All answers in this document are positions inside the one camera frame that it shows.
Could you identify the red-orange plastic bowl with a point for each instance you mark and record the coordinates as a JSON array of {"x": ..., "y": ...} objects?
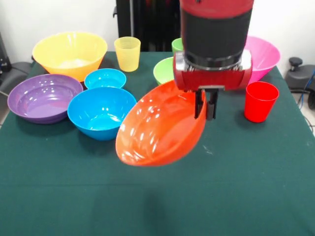
[{"x": 160, "y": 127}]

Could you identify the large blue plastic bowl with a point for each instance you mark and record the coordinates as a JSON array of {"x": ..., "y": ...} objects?
[{"x": 98, "y": 115}]

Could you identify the green plastic bowl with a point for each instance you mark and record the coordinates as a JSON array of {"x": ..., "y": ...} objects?
[{"x": 163, "y": 71}]

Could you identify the dark green tablecloth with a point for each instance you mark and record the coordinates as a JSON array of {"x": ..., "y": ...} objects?
[{"x": 98, "y": 196}]

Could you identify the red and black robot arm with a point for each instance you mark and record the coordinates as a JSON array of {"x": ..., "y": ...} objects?
[{"x": 214, "y": 32}]

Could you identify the red plastic cup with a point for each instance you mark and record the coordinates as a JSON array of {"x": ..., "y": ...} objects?
[{"x": 261, "y": 103}]

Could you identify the yellow plastic cup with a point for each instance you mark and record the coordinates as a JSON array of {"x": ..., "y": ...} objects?
[{"x": 127, "y": 54}]

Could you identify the green plastic cup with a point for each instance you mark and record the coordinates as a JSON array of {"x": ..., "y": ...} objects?
[{"x": 176, "y": 46}]

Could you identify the grey chair base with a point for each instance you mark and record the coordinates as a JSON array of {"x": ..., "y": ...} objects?
[{"x": 14, "y": 73}]

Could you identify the pink plastic bowl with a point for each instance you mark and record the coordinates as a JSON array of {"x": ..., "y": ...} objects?
[{"x": 265, "y": 59}]

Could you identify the small blue plastic bowl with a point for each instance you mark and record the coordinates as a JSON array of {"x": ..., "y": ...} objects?
[{"x": 104, "y": 78}]

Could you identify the orange plastic bowl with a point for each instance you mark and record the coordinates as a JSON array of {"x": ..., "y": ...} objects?
[{"x": 69, "y": 49}]

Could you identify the black chair base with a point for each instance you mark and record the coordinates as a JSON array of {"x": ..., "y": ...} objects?
[{"x": 300, "y": 76}]

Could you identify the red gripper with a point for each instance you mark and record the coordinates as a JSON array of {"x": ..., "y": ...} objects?
[{"x": 211, "y": 78}]

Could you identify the purple plastic bowl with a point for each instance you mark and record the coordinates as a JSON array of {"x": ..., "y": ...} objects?
[{"x": 41, "y": 98}]

